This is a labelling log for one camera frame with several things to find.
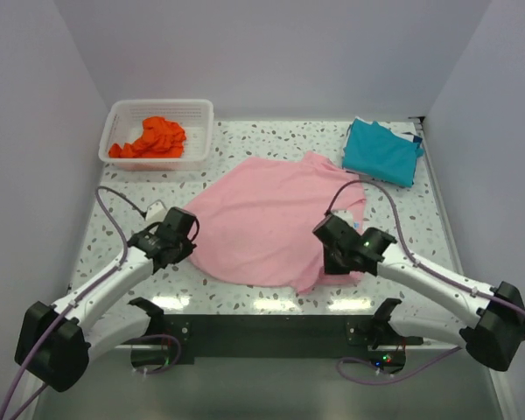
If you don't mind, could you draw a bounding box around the pink t shirt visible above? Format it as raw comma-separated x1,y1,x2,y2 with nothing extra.
185,152,366,293

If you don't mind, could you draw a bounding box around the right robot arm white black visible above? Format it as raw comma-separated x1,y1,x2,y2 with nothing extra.
313,213,525,372

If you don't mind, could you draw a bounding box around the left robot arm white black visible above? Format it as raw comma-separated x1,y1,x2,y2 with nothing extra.
14,207,200,392

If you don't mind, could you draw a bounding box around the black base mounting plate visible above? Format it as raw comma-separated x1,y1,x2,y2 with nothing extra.
129,312,425,367

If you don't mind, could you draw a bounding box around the orange t shirt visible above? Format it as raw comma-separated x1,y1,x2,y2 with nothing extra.
108,116,186,159

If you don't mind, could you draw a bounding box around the folded teal t shirt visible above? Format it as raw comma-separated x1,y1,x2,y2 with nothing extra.
341,118,424,188

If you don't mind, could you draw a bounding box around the white plastic basket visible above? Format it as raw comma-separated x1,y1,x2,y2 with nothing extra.
98,99,214,172

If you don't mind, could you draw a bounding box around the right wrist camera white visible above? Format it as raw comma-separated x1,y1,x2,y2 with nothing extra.
335,210,360,229

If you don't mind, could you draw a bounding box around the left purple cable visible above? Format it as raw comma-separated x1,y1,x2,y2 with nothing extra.
0,185,181,420

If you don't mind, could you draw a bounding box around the purple cable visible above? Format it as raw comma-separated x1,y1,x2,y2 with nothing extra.
323,178,525,386
0,185,181,420

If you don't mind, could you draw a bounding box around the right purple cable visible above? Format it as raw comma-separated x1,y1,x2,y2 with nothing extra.
323,178,525,386

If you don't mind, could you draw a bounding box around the aluminium frame rail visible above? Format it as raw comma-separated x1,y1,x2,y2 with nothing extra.
409,117,517,419

